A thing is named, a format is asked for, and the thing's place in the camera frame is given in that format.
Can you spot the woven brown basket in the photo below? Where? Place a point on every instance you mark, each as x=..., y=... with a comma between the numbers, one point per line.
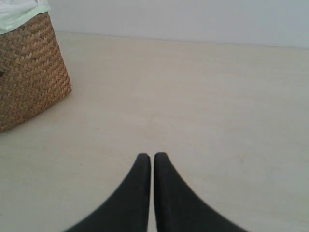
x=33, y=75

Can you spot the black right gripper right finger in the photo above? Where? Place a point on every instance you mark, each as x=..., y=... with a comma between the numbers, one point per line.
x=178, y=208

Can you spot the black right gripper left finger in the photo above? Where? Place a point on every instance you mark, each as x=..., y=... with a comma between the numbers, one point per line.
x=127, y=209

